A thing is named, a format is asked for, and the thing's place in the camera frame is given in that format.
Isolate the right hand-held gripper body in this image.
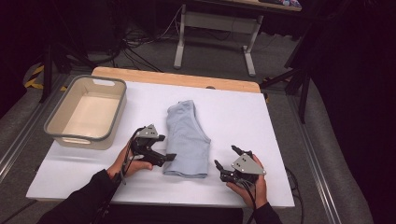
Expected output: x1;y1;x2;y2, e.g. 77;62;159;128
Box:
219;149;267;185

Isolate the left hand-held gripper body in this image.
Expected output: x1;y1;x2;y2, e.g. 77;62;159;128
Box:
130;123;167;168

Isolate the light blue tank top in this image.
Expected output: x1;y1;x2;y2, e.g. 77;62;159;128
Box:
163;99;212;179

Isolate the beige basket with grey rim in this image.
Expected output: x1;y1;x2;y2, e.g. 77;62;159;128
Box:
43;74;128;151

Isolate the person's left hand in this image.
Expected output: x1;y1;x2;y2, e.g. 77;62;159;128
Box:
106;144;154;180

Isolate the person's right hand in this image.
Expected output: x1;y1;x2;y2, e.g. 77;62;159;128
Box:
225;153;269;210

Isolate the white foam board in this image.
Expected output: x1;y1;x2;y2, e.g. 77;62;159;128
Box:
26;81;295;209

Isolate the person's black clothing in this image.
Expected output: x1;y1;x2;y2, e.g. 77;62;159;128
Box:
99;203;245;224

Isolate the black metal stand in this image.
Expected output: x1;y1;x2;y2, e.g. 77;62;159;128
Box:
260;24;313;124

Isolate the black tripod stand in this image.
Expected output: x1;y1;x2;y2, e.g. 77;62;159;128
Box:
38;40;98;104

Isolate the yellow black hazard tape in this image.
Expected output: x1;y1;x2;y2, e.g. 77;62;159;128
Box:
23;63;68;92

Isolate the colourful item on desk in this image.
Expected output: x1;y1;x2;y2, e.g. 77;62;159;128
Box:
258;0;303;9

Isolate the right hand-held gripper cable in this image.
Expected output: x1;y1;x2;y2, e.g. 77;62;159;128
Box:
240;180;260;224

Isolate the hand-held gripper cable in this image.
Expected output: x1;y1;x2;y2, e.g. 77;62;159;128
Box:
92;129;143;224
240;180;260;224

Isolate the left hand-held gripper cable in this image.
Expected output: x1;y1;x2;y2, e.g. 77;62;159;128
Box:
92;129;143;224

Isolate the black cable beside table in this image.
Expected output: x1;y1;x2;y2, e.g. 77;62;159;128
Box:
284;167;305;224

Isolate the aluminium floor rail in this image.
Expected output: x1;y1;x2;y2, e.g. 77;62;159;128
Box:
285;94;344;224
0;74;69;184

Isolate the bundle of black floor cables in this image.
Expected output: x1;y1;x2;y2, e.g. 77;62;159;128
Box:
92;6;185;73

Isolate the white desk frame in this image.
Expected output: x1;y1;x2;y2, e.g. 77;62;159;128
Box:
172;0;303;77

